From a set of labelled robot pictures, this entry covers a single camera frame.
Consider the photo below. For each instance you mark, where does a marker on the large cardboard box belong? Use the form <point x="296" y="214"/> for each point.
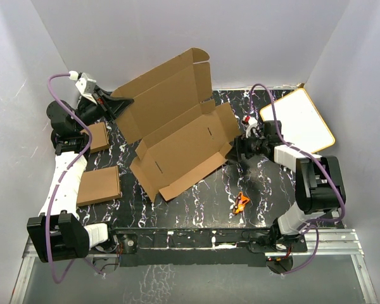
<point x="182" y="134"/>

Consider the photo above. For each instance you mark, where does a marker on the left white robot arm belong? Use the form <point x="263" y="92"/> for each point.
<point x="56" y="232"/>

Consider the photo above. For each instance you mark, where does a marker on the folded cardboard box left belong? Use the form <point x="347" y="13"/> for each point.
<point x="100" y="139"/>

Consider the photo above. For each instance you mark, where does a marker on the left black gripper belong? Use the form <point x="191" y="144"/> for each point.
<point x="114" y="105"/>

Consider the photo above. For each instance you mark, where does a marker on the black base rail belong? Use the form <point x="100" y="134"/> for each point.
<point x="254" y="247"/>

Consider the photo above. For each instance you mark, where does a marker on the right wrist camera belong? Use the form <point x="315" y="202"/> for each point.
<point x="250" y="123"/>

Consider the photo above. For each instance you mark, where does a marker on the aluminium frame rail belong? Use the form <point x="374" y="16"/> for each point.
<point x="336" y="274"/>

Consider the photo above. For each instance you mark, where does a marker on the folded cardboard box front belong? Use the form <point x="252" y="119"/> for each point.
<point x="98" y="186"/>

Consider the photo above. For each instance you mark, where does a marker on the folded cardboard box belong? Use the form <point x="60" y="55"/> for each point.
<point x="98" y="186"/>
<point x="100" y="139"/>

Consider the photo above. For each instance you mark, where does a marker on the orange toy truck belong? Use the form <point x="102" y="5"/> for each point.
<point x="240" y="203"/>

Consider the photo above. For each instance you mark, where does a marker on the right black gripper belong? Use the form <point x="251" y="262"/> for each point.
<point x="241" y="145"/>

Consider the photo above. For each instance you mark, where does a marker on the white board yellow rim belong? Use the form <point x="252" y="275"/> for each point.
<point x="302" y="124"/>

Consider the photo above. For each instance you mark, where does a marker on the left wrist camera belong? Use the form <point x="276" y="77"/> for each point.
<point x="85" y="84"/>

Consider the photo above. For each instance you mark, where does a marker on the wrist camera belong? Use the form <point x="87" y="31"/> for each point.
<point x="85" y="84"/>
<point x="250" y="123"/>

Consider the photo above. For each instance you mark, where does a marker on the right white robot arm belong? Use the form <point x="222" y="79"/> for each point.
<point x="319" y="187"/>

